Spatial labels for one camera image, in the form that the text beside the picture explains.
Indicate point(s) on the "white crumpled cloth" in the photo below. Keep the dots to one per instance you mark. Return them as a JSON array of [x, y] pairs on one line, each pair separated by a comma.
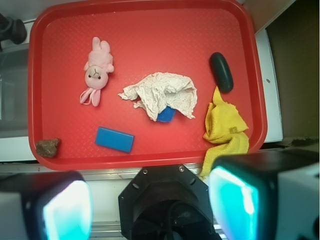
[[160, 90]]

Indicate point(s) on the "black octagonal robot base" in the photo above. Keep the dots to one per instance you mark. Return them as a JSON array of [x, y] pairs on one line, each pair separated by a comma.
[[166, 203]]

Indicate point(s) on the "red plastic tray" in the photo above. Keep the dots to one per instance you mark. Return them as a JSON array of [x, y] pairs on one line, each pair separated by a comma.
[[145, 37]]

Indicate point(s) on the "blue block under cloth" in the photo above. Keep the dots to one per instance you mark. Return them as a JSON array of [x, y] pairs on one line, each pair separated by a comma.
[[167, 115]]

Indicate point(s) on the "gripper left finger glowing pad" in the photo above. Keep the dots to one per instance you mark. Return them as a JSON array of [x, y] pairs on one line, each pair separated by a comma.
[[45, 206]]

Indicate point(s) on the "blue rectangular block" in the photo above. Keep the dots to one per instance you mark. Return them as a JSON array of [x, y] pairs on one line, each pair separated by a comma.
[[115, 140]]

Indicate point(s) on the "pink plush bunny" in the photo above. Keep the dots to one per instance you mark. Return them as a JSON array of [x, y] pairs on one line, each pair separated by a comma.
[[97, 69]]

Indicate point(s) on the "yellow knitted cloth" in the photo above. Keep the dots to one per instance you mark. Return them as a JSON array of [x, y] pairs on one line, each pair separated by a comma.
[[225, 129]]

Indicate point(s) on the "black knob fixture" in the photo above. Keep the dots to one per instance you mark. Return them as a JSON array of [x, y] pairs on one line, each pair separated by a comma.
[[13, 30]]

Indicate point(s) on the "brown rough rock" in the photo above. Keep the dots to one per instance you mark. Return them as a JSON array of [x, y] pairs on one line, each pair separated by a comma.
[[47, 147]]

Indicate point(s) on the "dark oval stone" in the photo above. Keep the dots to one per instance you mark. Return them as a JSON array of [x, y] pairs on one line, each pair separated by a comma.
[[221, 71]]

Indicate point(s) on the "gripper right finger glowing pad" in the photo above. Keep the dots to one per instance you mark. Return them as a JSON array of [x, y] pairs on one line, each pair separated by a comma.
[[268, 195]]

